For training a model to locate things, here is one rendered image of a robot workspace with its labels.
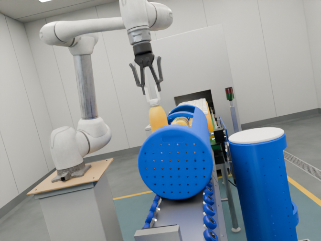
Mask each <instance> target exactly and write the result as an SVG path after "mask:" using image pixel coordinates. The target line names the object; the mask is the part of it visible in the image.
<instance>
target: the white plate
mask: <svg viewBox="0 0 321 241"><path fill-rule="evenodd" d="M283 134H284V131H283V130H282V129H280V128H272V127H267V128H256V129H250V130H245V131H240V132H237V133H235V134H233V135H231V136H230V137H229V141H230V142H232V143H236V144H252V143H260V142H267V141H271V140H274V139H276V138H279V137H281V136H282V135H283Z"/></svg>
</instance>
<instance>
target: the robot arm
mask: <svg viewBox="0 0 321 241"><path fill-rule="evenodd" d="M119 4H120V12H121V17H115V18H102V19H89V20H80V21H58V22H51V23H48V24H46V25H44V26H43V27H42V28H41V30H40V39H41V41H42V42H44V43H45V44H47V45H56V46H63V47H68V49H69V51H70V53H71V55H73V60H74V67H75V76H76V83H77V90H78V97H79V104H80V111H81V119H80V120H79V122H78V126H77V131H76V130H75V129H74V128H73V127H70V126H63V127H60V128H57V129H55V130H53V131H52V133H51V135H50V151H51V155H52V159H53V162H54V165H55V167H56V171H57V176H56V177H55V178H53V179H52V180H51V182H52V183H54V182H58V181H65V180H67V179H72V178H77V177H82V176H84V174H85V173H86V171H87V170H88V169H89V168H90V167H92V166H91V164H87V165H85V163H84V160H83V157H84V156H85V155H87V154H90V153H93V152H96V151H98V150H100V149H102V148H103V147H105V146H106V145H107V144H108V143H109V141H110V140H111V137H112V133H111V129H110V128H109V127H108V126H107V125H106V124H105V123H104V121H103V119H102V118H101V117H100V116H98V111H97V103H96V92H95V84H94V76H93V69H92V61H91V54H92V53H93V49H94V46H95V45H96V44H97V42H98V32H105V31H113V30H122V29H127V34H128V38H129V43H130V45H132V46H133V52H134V56H135V59H134V61H133V62H132V63H130V64H129V66H130V67H131V69H132V72H133V75H134V78H135V82H136V85H137V87H141V88H142V92H143V95H146V99H147V103H150V102H149V100H150V97H149V93H148V88H147V86H145V71H144V70H145V67H147V66H148V67H149V68H150V70H151V73H152V75H153V78H154V80H155V82H156V84H154V86H155V90H156V94H157V98H158V101H161V97H160V93H159V92H160V91H161V87H160V82H162V81H163V75H162V68H161V57H160V56H155V55H154V54H153V51H152V47H151V43H150V41H152V39H151V35H150V31H158V30H165V29H167V28H168V27H170V26H171V24H172V22H173V14H172V11H171V9H170V8H169V7H167V6H166V5H163V4H160V3H155V2H148V1H147V0H119ZM154 59H155V60H156V62H157V67H158V73H159V80H158V77H157V75H156V72H155V70H154V68H153V65H152V63H153V61H154ZM136 64H138V65H139V66H140V78H141V83H140V81H139V77H138V74H137V70H136V68H135V67H136Z"/></svg>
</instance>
